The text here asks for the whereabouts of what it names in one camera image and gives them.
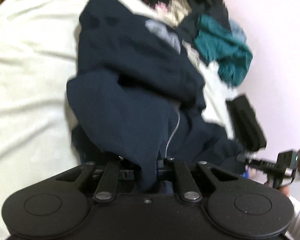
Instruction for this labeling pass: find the beige garment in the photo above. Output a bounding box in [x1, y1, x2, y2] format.
[112, 0, 190, 28]

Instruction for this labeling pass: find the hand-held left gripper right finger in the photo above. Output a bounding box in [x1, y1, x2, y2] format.
[157, 157, 250, 203]

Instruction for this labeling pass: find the bed with green sheet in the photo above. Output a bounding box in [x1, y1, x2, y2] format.
[0, 0, 234, 240]

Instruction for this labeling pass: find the teal garment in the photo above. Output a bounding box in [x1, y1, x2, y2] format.
[194, 14, 253, 87]

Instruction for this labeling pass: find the folded black garment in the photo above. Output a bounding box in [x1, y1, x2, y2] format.
[226, 94, 267, 153]

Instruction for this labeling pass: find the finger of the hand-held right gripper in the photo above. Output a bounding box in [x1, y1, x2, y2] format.
[236, 152, 255, 165]

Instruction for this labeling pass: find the grey-blue garment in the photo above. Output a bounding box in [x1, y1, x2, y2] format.
[230, 20, 247, 43]

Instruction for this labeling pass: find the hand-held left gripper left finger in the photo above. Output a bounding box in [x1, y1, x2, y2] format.
[44, 160, 138, 204]

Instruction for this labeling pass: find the navy zip jacket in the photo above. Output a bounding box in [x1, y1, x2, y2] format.
[66, 0, 245, 198]

